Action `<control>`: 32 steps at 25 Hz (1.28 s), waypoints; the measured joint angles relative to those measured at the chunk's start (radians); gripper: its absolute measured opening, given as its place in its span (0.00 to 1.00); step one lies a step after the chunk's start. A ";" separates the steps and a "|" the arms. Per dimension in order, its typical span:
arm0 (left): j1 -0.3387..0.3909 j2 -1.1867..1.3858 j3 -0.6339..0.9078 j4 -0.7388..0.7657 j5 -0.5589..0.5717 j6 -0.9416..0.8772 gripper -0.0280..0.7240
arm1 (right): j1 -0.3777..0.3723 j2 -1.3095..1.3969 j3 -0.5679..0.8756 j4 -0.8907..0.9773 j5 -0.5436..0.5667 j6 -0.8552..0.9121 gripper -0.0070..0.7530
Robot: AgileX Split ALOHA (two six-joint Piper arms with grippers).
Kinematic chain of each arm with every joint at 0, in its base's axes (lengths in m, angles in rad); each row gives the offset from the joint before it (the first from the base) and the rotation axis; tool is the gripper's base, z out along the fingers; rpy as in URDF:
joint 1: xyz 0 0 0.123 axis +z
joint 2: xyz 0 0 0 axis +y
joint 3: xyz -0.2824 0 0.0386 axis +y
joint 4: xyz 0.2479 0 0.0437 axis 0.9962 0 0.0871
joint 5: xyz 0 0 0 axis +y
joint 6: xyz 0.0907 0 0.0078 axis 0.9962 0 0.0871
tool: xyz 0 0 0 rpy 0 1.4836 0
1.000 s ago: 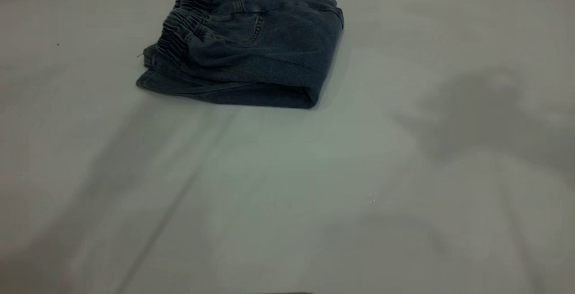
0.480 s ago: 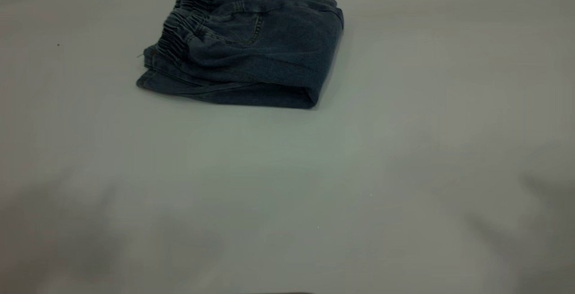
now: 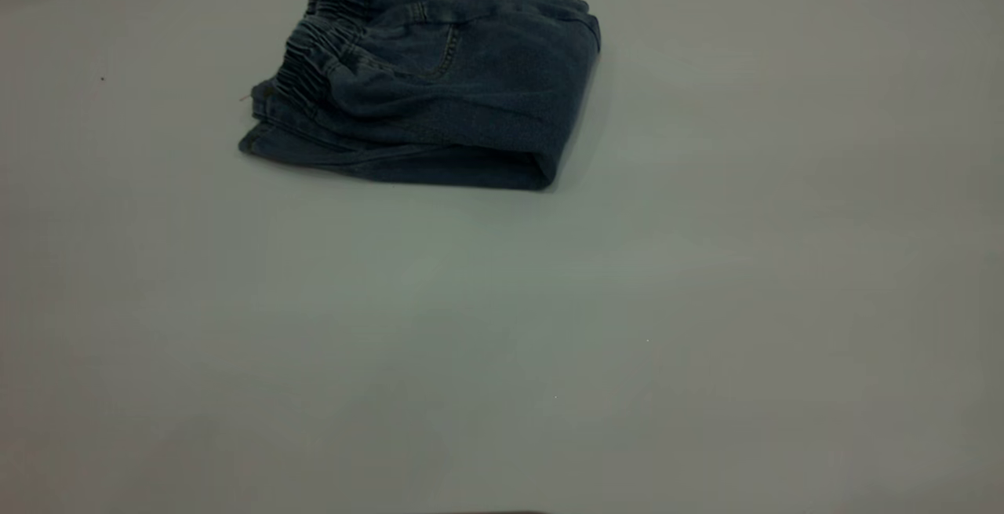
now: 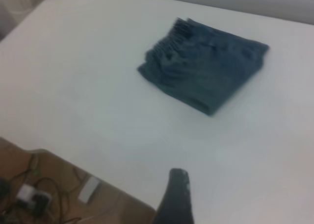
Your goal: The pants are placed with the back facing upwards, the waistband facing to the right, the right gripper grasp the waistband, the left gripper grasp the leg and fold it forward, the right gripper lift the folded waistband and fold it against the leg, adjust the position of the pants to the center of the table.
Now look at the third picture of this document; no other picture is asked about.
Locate blue denim printed jeans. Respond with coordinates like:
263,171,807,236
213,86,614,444
238,0,602,191

